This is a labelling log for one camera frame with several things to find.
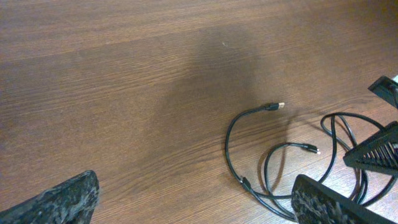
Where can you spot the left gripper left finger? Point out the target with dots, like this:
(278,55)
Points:
(72,201)

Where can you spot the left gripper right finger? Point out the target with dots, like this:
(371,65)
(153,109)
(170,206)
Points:
(313,202)

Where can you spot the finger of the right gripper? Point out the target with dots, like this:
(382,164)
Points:
(377,153)

